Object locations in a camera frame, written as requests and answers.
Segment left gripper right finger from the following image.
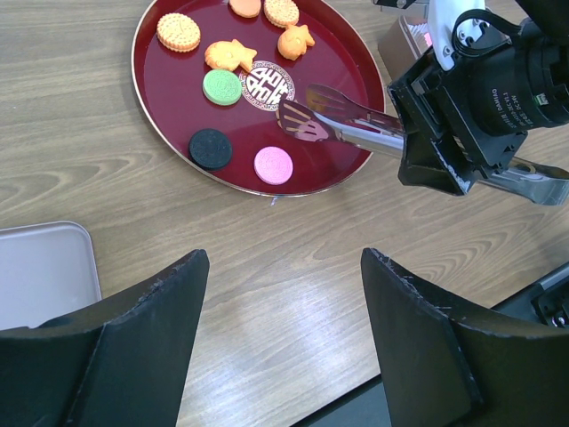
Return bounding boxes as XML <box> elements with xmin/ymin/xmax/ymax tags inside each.
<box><xmin>361</xmin><ymin>248</ymin><xmax>568</xmax><ymax>426</ymax></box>

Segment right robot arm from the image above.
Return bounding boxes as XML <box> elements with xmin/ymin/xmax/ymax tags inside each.
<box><xmin>388</xmin><ymin>1</ymin><xmax>568</xmax><ymax>205</ymax></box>

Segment green macaron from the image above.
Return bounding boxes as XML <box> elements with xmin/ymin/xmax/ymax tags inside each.
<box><xmin>203</xmin><ymin>69</ymin><xmax>242</xmax><ymax>106</ymax></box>

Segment gold cookie tin box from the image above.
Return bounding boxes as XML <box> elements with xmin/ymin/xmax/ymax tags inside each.
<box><xmin>378</xmin><ymin>16</ymin><xmax>430</xmax><ymax>80</ymax></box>

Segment orange fish cookie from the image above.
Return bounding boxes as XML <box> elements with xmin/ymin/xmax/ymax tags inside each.
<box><xmin>277</xmin><ymin>25</ymin><xmax>316</xmax><ymax>60</ymax></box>
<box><xmin>204</xmin><ymin>39</ymin><xmax>257</xmax><ymax>72</ymax></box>

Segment round orange cookie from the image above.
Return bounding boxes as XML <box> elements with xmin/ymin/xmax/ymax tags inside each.
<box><xmin>228</xmin><ymin>0</ymin><xmax>261</xmax><ymax>19</ymax></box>

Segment orange sandwich biscuit left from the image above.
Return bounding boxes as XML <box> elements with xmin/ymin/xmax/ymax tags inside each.
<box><xmin>156</xmin><ymin>12</ymin><xmax>201</xmax><ymax>52</ymax></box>

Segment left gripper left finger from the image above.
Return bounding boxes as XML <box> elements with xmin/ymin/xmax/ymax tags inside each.
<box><xmin>1</xmin><ymin>249</ymin><xmax>210</xmax><ymax>426</ymax></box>

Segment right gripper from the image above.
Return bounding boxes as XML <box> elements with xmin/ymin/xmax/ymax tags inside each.
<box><xmin>387</xmin><ymin>48</ymin><xmax>528</xmax><ymax>196</ymax></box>

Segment round red tray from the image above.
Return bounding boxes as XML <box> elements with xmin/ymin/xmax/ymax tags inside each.
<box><xmin>131</xmin><ymin>1</ymin><xmax>385</xmax><ymax>197</ymax></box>

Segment pink cookie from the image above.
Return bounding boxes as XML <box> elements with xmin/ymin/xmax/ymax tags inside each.
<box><xmin>423</xmin><ymin>32</ymin><xmax>432</xmax><ymax>46</ymax></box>
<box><xmin>253</xmin><ymin>146</ymin><xmax>293</xmax><ymax>185</ymax></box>

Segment orange fish cookie left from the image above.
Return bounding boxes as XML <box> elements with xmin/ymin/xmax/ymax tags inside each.
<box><xmin>204</xmin><ymin>39</ymin><xmax>257</xmax><ymax>72</ymax></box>

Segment round orange biscuit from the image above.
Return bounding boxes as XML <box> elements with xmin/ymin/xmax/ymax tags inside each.
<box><xmin>263</xmin><ymin>0</ymin><xmax>300</xmax><ymax>28</ymax></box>

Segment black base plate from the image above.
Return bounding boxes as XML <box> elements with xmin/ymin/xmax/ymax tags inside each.
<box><xmin>296</xmin><ymin>264</ymin><xmax>568</xmax><ymax>427</ymax></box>

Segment gold tin lid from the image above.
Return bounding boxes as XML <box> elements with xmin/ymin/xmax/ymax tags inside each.
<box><xmin>1</xmin><ymin>221</ymin><xmax>102</xmax><ymax>330</ymax></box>

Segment black sandwich cookie left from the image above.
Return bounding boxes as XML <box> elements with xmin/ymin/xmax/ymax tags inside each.
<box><xmin>188</xmin><ymin>128</ymin><xmax>233</xmax><ymax>172</ymax></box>

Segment steel serving tongs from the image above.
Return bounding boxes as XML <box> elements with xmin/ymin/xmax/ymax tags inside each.
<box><xmin>276</xmin><ymin>84</ymin><xmax>568</xmax><ymax>206</ymax></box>

